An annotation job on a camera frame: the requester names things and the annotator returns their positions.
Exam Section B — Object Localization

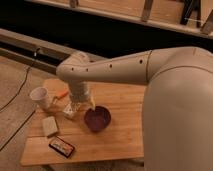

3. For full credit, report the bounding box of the dark purple ceramic bowl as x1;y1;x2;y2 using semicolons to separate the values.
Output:
84;106;111;132

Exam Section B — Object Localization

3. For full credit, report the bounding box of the beige sponge block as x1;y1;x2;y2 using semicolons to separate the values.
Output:
42;116;58;137

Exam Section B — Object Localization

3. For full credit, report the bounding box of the black rectangular box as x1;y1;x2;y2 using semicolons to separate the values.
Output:
49;137;75;158

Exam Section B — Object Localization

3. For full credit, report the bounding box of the wooden table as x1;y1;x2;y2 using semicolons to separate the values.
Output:
21;83;145;166

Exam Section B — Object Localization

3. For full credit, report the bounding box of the black cable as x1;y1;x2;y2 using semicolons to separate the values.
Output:
0;47;42;152

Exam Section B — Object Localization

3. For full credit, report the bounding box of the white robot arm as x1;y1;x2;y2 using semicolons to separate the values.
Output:
56;47;213;171

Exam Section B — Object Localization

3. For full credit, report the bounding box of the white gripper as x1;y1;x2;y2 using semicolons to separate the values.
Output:
68;82;96;110

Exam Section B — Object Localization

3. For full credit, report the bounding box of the white plastic bottle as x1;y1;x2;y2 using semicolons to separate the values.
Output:
63;102;81;119

